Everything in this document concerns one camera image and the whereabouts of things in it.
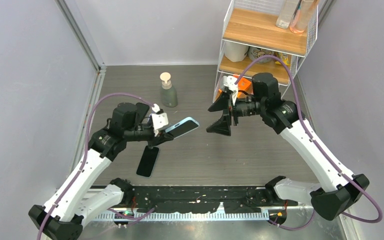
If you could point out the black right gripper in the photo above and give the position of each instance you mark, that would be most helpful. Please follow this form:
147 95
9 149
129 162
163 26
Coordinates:
222 126

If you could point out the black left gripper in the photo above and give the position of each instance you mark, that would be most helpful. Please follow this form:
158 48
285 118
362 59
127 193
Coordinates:
161 137

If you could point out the bare black phone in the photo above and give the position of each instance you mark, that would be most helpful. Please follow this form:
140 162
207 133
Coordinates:
147 162

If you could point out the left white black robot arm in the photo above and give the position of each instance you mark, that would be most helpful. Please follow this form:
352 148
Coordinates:
66 213

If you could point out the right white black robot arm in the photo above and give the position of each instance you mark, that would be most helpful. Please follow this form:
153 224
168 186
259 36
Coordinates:
337 189

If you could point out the orange yellow sponge box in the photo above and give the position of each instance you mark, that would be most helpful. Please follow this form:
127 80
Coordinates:
244 87

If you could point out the green soap pump bottle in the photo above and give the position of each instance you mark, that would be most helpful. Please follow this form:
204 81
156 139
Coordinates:
168 93

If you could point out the white cup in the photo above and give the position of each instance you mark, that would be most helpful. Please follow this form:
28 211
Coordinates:
235 52

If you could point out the printed ceramic mug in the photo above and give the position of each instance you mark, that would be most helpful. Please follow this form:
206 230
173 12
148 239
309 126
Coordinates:
255 53

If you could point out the yellow snack packet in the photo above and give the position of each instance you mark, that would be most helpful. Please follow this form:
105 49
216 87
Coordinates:
284 58

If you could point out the pink tinted glass bottle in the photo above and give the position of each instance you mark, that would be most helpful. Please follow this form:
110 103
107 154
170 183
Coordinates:
303 15

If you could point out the clear glass bottle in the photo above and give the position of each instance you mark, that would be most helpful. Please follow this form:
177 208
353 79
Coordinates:
287 13

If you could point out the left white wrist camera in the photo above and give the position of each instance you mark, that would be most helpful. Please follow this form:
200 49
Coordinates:
159 118

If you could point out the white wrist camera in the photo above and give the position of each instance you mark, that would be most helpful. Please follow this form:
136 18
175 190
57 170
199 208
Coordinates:
229 82
159 118

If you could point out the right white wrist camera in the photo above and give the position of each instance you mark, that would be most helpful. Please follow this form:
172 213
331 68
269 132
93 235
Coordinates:
229 82

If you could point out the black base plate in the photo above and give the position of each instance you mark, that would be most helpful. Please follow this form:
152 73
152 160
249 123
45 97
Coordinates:
202 199

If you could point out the white wire wooden shelf rack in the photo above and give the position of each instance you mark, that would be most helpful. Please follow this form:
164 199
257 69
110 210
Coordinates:
252 23

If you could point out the aluminium frame rail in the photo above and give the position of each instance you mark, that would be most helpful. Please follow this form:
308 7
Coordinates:
72 13

